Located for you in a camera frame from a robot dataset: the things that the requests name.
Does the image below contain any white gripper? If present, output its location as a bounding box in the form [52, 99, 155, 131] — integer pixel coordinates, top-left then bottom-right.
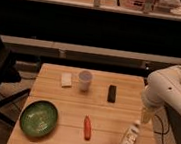
[141, 88, 163, 124]

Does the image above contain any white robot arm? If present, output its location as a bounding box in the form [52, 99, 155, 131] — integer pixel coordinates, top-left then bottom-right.
[140, 65, 181, 124]

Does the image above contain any black rectangular block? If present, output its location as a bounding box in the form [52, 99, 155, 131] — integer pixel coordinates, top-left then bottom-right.
[107, 85, 117, 103]

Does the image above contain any red carrot toy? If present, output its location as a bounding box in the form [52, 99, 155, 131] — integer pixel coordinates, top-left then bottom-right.
[83, 115, 91, 141]

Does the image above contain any white sponge block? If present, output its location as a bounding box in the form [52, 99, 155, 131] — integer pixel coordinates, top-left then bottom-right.
[61, 72, 72, 88]

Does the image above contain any green plate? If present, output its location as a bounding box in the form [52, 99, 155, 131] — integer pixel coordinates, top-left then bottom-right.
[19, 100, 59, 138]

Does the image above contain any black cable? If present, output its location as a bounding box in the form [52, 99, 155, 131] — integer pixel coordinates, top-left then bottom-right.
[150, 114, 180, 144]

